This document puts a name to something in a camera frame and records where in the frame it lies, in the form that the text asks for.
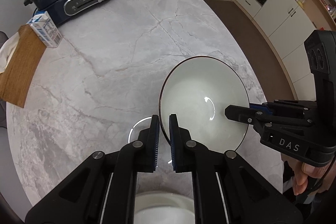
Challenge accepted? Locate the white blue milk carton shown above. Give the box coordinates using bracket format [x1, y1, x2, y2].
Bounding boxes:
[27, 11, 63, 48]

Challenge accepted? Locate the white tissue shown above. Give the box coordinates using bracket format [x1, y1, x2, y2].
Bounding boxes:
[0, 32, 20, 73]

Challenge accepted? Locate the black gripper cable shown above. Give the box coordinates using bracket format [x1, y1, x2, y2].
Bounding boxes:
[301, 160, 336, 205]

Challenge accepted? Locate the red patterned white bowl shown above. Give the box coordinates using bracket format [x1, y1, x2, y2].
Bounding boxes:
[159, 56, 249, 153]

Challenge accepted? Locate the brown floor rug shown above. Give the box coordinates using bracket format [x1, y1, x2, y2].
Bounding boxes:
[205, 0, 294, 102]

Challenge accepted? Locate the grey white bowl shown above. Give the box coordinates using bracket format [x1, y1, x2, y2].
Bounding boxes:
[134, 192, 195, 224]

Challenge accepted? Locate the right hand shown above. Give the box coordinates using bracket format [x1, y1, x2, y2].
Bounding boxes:
[291, 160, 335, 196]

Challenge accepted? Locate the wooden tissue box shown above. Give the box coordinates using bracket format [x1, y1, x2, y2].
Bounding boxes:
[1, 25, 46, 108]

